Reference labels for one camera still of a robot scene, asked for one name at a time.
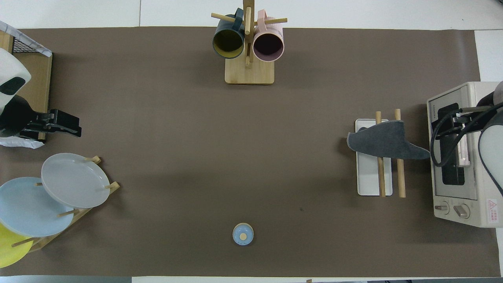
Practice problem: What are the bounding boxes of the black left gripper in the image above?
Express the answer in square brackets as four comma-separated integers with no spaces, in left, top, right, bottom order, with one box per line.
[0,94,82,141]

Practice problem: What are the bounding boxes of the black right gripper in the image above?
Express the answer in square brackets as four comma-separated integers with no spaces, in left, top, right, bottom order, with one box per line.
[452,105,494,136]

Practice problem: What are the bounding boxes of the purple and grey towel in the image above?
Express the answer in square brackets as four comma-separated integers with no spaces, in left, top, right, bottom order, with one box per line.
[347,120,431,160]

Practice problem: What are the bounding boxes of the wooden plate rack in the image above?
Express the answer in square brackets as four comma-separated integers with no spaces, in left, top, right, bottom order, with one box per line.
[12,156,120,253]

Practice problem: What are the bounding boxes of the white towel rack wooden bars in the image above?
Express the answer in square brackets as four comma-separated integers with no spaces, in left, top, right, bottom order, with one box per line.
[355,109,406,198]

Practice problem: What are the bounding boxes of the grey plate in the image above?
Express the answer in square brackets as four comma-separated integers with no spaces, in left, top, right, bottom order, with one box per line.
[41,153,111,209]

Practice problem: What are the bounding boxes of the beige toaster oven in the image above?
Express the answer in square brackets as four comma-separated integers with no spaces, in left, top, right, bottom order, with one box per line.
[427,81,503,228]

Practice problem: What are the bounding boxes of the light blue plate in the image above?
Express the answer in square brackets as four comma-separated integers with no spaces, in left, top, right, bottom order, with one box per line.
[0,177,75,237]

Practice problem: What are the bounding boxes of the yellow plate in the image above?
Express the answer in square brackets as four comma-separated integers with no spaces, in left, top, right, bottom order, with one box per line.
[0,223,34,268]

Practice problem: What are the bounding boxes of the dark teal mug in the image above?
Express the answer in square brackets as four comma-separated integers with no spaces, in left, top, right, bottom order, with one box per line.
[212,8,245,59]

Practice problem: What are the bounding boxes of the wooden mug tree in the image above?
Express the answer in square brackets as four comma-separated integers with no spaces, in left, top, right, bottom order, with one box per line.
[211,0,288,85]

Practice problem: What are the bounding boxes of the brown table mat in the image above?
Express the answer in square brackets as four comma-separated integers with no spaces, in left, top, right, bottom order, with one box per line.
[0,27,501,277]

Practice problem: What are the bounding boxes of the pink mug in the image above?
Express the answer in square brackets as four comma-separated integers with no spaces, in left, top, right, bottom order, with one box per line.
[253,10,285,62]

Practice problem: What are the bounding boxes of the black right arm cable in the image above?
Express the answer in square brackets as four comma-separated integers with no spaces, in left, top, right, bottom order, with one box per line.
[430,102,503,167]

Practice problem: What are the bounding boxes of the black wire basket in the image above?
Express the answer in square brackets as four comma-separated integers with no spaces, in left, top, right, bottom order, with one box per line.
[11,35,48,55]

